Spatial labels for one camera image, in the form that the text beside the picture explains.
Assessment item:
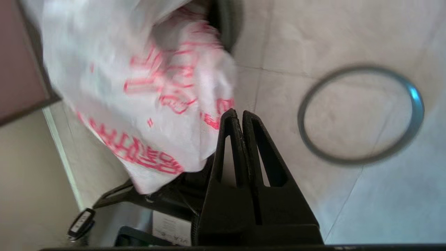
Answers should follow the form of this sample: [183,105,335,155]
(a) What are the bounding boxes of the black trash bin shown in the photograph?
[208,0,245,53]

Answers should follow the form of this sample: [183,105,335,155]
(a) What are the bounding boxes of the black silver key fob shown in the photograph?
[67,208,97,242]

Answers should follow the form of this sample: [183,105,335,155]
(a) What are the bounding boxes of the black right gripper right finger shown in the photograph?
[242,110,323,244]

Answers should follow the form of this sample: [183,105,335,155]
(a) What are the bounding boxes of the grey bin rim ring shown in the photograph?
[297,64,425,166]

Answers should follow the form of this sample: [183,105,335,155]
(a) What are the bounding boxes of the white red-print trash bag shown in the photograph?
[21,0,238,195]

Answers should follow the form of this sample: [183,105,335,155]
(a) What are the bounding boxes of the black robot chassis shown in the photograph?
[93,153,214,248]

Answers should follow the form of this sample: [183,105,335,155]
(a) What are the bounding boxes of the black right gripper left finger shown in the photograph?
[198,108,256,246]

